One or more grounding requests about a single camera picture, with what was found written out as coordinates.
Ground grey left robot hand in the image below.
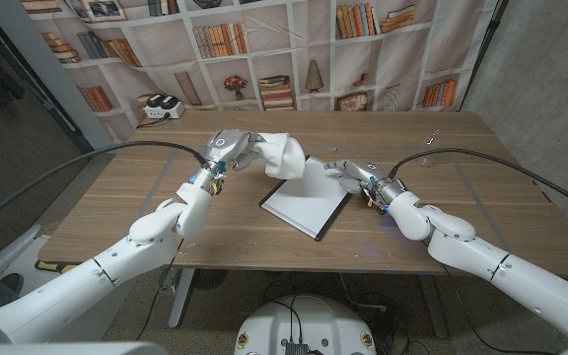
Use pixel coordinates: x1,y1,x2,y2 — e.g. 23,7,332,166
192,128,265,194

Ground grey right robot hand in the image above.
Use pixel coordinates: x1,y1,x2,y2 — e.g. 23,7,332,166
322,158,408,209

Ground white cloth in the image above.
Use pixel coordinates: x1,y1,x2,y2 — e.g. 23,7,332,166
251,131,308,181

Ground small whiteboard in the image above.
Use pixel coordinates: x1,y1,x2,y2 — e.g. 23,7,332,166
258,155,354,242

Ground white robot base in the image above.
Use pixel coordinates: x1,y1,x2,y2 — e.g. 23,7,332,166
234,294,377,355

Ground white power strip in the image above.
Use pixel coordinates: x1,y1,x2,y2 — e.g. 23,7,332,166
143,101,185,120

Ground printed bookshelf backdrop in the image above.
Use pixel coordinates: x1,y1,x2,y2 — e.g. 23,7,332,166
20,0,500,144

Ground grey table leg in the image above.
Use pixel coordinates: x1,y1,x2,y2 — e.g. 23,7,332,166
416,273,451,340
168,268,196,329

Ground black backdrop stand pole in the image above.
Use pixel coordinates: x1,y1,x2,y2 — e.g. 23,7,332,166
460,0,510,112

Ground dark perforated partition panel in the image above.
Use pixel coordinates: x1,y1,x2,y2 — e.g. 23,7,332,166
0,0,93,248

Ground white robot torso edge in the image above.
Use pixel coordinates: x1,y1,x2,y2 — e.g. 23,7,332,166
0,341,168,355

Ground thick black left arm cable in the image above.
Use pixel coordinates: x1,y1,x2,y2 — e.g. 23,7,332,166
0,140,209,233

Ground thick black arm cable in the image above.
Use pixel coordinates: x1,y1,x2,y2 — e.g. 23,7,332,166
0,140,209,233
388,147,568,218

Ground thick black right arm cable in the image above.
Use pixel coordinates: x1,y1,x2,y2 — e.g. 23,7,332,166
388,147,568,218

